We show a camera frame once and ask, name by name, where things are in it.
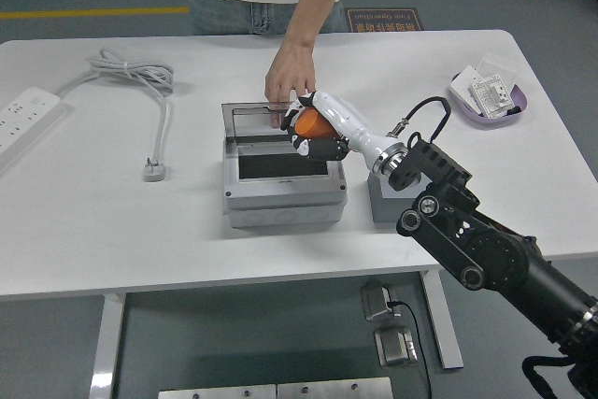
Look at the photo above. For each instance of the metal base plate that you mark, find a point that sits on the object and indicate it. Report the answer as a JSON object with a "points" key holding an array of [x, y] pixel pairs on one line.
{"points": [[215, 393], [334, 389]]}

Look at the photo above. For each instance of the white printed socket module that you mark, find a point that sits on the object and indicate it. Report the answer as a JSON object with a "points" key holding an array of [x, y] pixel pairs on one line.
{"points": [[490, 95]]}

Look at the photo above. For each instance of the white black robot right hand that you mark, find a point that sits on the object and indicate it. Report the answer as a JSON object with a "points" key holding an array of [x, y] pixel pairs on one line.
{"points": [[336, 111]]}

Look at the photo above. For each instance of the transparent hinged box lid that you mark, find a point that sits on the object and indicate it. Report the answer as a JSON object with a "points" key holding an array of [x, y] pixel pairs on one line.
{"points": [[252, 123]]}

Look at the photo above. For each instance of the small black part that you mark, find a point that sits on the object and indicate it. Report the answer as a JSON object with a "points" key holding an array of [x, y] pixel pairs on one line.
{"points": [[514, 110]]}

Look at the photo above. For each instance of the person's left hand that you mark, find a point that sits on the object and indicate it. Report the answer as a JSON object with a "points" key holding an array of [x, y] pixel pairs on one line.
{"points": [[289, 72]]}

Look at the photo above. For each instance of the white table leg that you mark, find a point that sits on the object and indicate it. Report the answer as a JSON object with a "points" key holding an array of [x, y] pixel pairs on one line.
{"points": [[444, 324], [107, 347]]}

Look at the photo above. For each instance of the white power strip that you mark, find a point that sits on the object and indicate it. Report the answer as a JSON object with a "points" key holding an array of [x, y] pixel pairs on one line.
{"points": [[23, 114]]}

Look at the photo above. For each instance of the grey plastic junction box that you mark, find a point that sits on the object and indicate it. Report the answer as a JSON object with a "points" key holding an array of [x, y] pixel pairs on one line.
{"points": [[280, 212]]}

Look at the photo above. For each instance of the brown floor sign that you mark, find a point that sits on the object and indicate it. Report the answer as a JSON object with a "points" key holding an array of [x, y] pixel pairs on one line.
{"points": [[383, 20]]}

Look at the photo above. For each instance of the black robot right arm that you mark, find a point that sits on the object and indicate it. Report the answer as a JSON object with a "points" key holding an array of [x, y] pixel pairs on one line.
{"points": [[490, 249]]}

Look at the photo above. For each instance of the metal floor box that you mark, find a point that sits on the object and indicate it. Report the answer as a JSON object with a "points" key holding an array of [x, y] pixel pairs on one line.
{"points": [[394, 347], [376, 301]]}

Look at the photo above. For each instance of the person's left forearm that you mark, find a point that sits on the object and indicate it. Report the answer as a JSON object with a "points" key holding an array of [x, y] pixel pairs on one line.
{"points": [[313, 2]]}

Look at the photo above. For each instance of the orange cylindrical battery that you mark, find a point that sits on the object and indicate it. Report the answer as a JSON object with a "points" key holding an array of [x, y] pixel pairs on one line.
{"points": [[313, 125]]}

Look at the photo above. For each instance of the grey cube holder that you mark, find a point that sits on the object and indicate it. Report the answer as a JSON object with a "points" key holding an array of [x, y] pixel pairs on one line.
{"points": [[380, 205]]}

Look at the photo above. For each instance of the white square socket box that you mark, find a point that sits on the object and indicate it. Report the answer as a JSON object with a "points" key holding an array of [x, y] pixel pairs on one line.
{"points": [[462, 86]]}

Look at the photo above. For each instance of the purple plastic tray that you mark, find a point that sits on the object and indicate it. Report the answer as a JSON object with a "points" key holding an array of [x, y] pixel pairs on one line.
{"points": [[490, 122]]}

